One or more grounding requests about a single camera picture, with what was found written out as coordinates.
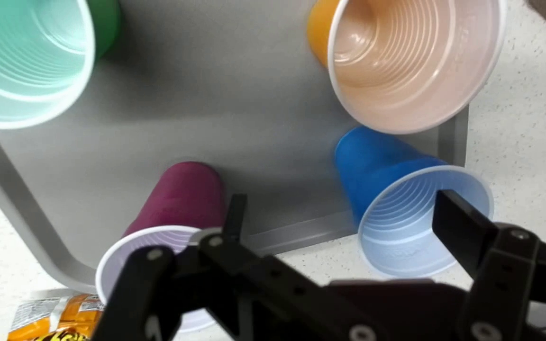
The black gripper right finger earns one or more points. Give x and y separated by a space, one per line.
500 271

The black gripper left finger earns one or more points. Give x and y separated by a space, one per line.
221 290

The purple plastic cup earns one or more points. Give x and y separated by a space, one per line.
170 208

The blue plastic cup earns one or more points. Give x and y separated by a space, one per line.
398 208

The orange plastic cup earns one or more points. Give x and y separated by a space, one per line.
411 57

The green plastic cup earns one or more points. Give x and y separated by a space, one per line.
26 57

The grey plastic tray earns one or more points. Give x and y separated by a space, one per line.
221 113

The orange snack wrapper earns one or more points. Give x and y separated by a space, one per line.
51 314

